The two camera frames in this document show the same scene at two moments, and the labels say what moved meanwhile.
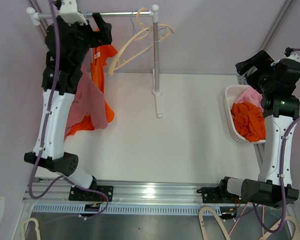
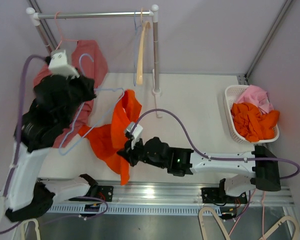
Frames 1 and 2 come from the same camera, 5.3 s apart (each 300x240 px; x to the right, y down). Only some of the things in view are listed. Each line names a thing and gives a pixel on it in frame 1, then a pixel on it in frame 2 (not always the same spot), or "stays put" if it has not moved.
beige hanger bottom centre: x=200 y=219 stays put
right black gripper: x=261 y=61 -> x=128 y=153
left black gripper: x=102 y=37 -> x=86 y=84
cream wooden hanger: x=125 y=43 -> x=139 y=70
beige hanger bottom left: x=36 y=227 stays put
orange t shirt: x=99 y=55 -> x=110 y=138
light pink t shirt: x=250 y=95 stays put
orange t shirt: x=249 y=121 stays put
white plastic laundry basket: x=231 y=93 stays put
